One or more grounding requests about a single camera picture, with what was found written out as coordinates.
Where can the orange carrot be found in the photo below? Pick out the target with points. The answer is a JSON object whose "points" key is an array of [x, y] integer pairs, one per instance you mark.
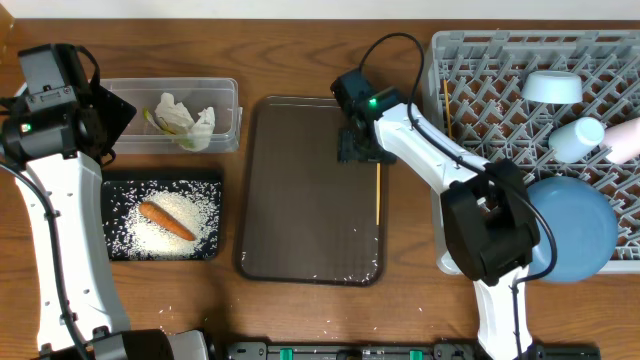
{"points": [[156, 214]]}

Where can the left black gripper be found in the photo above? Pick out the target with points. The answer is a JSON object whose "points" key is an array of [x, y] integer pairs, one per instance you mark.
{"points": [[110, 108]]}

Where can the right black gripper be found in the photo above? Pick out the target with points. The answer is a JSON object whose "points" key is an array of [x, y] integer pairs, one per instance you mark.
{"points": [[346, 149]]}

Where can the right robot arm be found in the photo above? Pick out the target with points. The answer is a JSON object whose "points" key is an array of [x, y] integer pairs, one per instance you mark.
{"points": [[489, 226]]}

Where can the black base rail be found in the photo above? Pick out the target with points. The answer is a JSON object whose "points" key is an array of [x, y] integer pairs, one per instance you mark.
{"points": [[256, 349]]}

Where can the clear plastic bin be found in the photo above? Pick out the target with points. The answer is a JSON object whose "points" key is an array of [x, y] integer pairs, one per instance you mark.
{"points": [[141, 137]]}

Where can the light blue bowl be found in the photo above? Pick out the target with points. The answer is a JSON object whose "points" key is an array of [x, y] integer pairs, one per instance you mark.
{"points": [[553, 87]]}

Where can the wooden chopstick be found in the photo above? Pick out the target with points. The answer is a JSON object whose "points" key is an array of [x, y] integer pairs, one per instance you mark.
{"points": [[378, 193], [447, 109]]}

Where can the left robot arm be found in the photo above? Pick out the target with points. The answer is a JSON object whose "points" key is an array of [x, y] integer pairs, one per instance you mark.
{"points": [[56, 135]]}

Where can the dark blue plate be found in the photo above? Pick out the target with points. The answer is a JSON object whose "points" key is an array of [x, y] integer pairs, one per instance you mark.
{"points": [[583, 223]]}

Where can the grey dishwasher rack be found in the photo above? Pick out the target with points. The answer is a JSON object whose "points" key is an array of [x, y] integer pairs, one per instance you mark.
{"points": [[486, 71]]}

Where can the black plastic tray bin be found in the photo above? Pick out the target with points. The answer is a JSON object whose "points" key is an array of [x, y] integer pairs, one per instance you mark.
{"points": [[112, 200]]}

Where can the light blue cup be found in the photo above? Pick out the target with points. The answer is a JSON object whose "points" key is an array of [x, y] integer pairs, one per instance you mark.
{"points": [[574, 141]]}

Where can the white cup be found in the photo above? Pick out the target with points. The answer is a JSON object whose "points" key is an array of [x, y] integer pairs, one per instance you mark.
{"points": [[622, 141]]}

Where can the brown serving tray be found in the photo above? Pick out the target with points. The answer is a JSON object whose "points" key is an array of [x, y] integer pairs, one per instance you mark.
{"points": [[307, 217]]}

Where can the green foil snack wrapper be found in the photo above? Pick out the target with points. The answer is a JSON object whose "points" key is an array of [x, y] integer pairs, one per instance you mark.
{"points": [[179, 135]]}

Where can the white tissue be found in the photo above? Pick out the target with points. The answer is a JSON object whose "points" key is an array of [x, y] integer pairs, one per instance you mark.
{"points": [[177, 115]]}

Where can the pile of white rice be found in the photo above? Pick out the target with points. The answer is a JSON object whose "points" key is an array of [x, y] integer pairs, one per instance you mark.
{"points": [[165, 240]]}

